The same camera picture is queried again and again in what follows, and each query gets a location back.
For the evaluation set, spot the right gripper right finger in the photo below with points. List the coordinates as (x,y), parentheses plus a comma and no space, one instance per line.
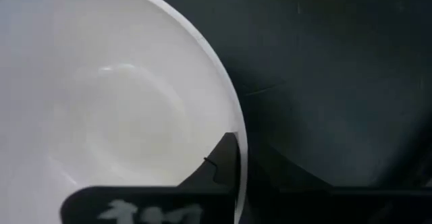
(297,203)

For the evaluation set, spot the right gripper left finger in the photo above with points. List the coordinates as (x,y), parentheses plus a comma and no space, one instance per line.
(222,163)

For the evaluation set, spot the white bowl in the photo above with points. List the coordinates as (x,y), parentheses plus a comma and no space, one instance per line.
(101,82)

